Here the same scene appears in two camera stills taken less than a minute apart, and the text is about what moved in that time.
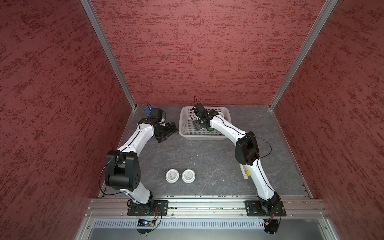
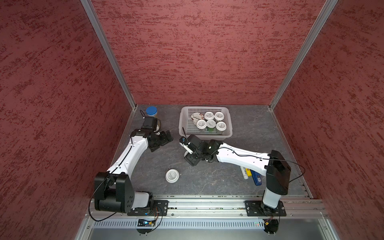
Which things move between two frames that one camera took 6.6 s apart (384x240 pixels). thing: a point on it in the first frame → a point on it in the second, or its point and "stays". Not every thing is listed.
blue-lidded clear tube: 148,110 stays
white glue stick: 244,172 stays
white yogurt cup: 172,176 stays
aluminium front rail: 107,208 stays
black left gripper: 170,131 → 164,140
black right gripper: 198,125 → 193,160
